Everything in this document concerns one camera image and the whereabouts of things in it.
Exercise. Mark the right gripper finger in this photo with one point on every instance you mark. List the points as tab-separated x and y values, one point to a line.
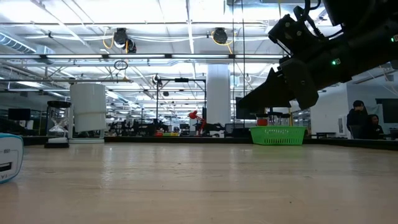
270	95

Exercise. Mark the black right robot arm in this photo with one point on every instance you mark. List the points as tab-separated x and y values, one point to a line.
367	46

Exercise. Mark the black background robot arm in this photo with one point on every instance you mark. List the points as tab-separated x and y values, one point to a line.
214	127

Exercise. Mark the red background robot arm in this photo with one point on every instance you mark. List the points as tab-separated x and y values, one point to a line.
194	115

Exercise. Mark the black monitor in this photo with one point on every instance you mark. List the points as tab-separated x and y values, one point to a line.
18	114
248	114

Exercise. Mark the green plastic basket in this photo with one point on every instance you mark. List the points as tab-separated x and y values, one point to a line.
276	136

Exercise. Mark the white square pillar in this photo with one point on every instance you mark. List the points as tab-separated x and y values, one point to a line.
218	93

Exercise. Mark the person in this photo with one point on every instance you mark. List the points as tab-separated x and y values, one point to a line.
374	127
357	119

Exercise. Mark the long ceiling light bar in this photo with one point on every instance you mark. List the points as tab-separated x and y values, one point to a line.
140	56

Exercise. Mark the white cylindrical container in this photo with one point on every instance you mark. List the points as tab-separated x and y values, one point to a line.
88	105

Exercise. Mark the white sand hourglass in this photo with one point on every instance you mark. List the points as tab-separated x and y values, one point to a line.
58	104

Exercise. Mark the blue white USB charger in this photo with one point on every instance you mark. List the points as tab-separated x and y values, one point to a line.
11	155

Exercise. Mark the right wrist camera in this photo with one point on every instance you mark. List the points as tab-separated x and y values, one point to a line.
289	31

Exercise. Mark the dark wall screen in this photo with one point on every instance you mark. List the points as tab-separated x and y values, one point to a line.
388	110

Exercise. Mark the black background gantry frame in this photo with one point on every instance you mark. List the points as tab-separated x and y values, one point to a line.
182	80

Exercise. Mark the black aluminium table frame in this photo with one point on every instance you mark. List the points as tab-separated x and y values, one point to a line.
186	140

